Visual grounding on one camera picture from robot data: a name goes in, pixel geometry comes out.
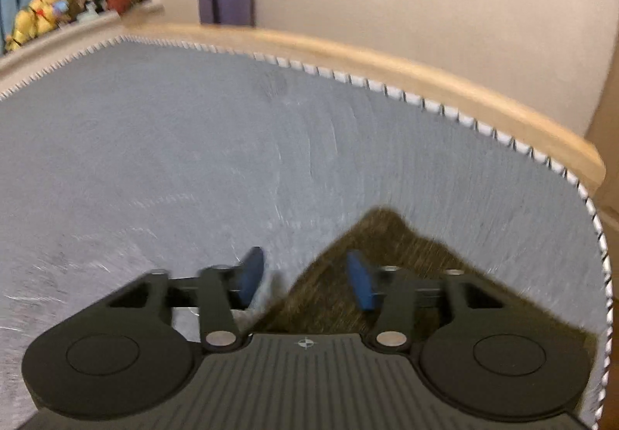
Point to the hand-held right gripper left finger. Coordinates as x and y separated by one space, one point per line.
251 271

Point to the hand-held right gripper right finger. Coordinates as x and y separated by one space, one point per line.
360 276

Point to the grey mattress with patterned trim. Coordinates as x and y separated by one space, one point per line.
193 145

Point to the white window ledge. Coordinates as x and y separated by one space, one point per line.
58 41

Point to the yellow plush toy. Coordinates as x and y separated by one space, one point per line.
41 7

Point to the wooden bed frame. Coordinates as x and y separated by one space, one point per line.
387 58

